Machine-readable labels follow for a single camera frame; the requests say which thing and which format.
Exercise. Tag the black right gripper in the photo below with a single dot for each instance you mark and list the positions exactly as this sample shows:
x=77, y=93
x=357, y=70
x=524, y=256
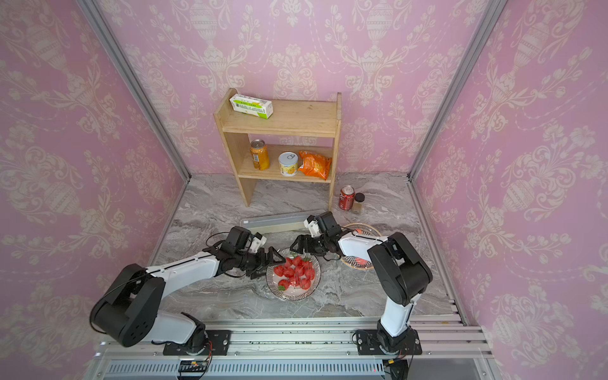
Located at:
x=302, y=239

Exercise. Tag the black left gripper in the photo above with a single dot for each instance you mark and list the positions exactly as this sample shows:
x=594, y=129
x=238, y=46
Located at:
x=271, y=260

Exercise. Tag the cream plastic wrap dispenser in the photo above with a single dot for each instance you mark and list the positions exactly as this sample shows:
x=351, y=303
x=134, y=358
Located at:
x=278, y=223

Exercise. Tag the glass plate of strawberries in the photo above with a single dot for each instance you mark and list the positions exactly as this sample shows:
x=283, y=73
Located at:
x=294, y=292

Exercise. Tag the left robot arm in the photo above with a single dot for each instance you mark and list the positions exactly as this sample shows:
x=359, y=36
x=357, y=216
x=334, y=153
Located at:
x=130, y=311

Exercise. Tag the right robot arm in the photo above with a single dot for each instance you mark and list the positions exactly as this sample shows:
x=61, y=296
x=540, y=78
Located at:
x=402, y=272

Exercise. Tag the red cola can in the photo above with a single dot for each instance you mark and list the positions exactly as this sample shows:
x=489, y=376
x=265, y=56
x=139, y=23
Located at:
x=346, y=198

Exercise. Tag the spice jar with black lid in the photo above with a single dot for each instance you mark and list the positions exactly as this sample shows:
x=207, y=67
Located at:
x=358, y=203

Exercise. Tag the orange snack bag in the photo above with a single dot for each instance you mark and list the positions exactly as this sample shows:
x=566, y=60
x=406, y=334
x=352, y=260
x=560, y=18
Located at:
x=315, y=165

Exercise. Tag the white yellow tin can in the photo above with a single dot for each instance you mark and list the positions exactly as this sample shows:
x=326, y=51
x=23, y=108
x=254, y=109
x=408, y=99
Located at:
x=289, y=164

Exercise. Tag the orange drink can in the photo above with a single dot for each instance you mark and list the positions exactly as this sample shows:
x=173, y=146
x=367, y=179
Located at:
x=260, y=154

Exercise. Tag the wooden shelf unit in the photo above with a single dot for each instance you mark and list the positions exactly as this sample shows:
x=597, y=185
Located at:
x=318, y=119

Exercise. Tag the white green carton box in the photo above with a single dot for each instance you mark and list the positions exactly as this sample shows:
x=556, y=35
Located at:
x=252, y=106

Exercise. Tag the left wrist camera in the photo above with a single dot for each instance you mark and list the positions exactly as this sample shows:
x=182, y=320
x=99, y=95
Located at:
x=257, y=242

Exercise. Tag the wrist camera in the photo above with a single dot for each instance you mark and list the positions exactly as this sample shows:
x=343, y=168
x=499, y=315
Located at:
x=311, y=224
x=257, y=242

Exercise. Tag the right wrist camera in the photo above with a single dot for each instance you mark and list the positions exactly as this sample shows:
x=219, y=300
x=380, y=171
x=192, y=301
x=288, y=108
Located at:
x=311, y=224

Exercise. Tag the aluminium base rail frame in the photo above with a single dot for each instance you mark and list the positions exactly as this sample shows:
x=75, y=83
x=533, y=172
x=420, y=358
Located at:
x=309, y=348

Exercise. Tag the aluminium corner rail right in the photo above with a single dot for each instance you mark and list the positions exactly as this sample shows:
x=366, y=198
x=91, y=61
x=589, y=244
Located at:
x=490, y=18

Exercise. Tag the aluminium corner rail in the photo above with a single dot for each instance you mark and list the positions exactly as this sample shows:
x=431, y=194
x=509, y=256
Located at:
x=490, y=18
x=118, y=57

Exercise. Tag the aluminium corner rail left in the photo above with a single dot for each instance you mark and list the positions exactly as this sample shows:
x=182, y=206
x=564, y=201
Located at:
x=118, y=57

